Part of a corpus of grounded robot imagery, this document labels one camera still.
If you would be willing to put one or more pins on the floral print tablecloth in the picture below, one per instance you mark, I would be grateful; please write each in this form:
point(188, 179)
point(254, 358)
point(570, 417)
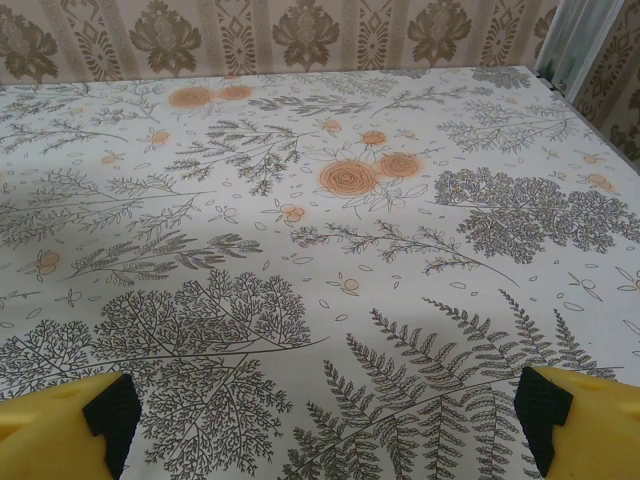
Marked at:
point(320, 250)

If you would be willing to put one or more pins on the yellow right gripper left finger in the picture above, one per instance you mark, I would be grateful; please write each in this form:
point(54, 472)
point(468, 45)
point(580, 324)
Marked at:
point(45, 435)

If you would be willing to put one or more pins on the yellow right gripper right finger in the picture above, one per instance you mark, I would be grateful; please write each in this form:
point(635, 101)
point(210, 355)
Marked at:
point(595, 430)

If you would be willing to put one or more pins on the aluminium frame post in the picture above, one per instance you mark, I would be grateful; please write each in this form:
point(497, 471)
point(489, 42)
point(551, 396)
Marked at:
point(555, 40)

